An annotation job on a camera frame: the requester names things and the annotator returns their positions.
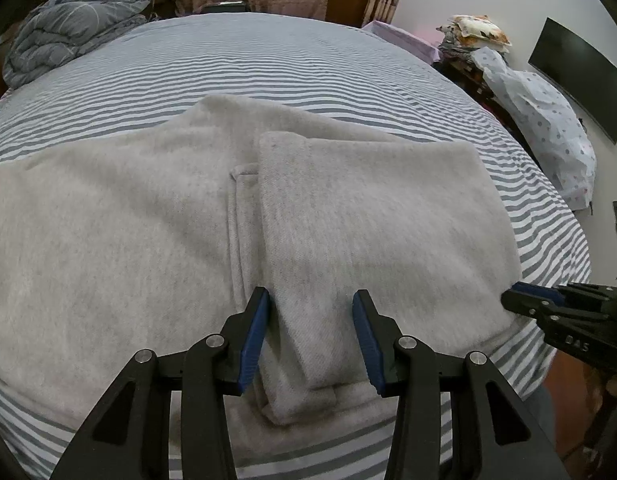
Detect grey sweatpants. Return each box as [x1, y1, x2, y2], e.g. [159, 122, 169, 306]
[0, 96, 521, 458]

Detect white dotted plastic bag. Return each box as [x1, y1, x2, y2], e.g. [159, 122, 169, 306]
[471, 47, 597, 210]

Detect black wall television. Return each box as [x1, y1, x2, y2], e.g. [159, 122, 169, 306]
[529, 18, 617, 144]

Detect grey white striped bed sheet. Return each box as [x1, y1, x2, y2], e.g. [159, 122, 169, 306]
[0, 13, 591, 479]

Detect grey blue folded duvet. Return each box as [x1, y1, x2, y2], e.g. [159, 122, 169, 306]
[2, 0, 151, 89]

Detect purple flat box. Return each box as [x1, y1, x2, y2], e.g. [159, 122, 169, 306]
[362, 21, 441, 65]

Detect floral pillow stack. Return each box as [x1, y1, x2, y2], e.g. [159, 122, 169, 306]
[437, 14, 511, 53]

